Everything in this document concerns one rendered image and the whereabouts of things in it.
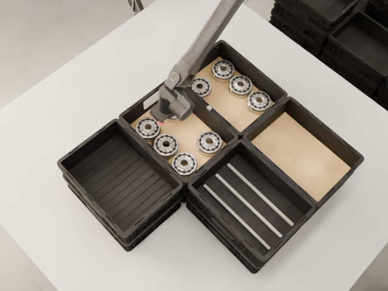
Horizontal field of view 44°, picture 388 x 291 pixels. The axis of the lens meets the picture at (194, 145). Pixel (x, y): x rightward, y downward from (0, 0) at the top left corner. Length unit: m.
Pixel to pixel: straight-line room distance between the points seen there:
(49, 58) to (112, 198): 1.64
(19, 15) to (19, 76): 0.51
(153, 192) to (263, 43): 1.01
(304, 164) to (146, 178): 0.65
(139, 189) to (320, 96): 0.99
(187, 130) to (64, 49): 1.56
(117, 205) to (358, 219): 1.00
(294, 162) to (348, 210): 0.32
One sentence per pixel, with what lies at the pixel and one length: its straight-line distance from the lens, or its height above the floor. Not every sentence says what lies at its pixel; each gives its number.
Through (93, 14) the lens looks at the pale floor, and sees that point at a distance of 3.55.
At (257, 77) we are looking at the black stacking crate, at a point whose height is 0.90.
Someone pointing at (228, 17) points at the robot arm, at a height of 1.46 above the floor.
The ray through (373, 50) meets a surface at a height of 0.38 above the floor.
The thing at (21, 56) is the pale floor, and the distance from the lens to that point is 3.40.
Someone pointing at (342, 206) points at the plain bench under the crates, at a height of 0.70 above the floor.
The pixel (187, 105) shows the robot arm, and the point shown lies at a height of 1.26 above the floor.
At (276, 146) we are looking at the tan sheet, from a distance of 2.04.
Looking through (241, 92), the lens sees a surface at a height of 0.86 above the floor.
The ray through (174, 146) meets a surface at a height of 0.86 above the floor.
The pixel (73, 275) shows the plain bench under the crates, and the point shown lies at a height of 0.70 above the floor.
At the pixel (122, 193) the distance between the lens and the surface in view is 1.91.
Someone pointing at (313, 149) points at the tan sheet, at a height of 0.83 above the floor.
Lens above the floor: 2.59
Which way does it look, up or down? 63 degrees down
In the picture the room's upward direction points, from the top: 6 degrees clockwise
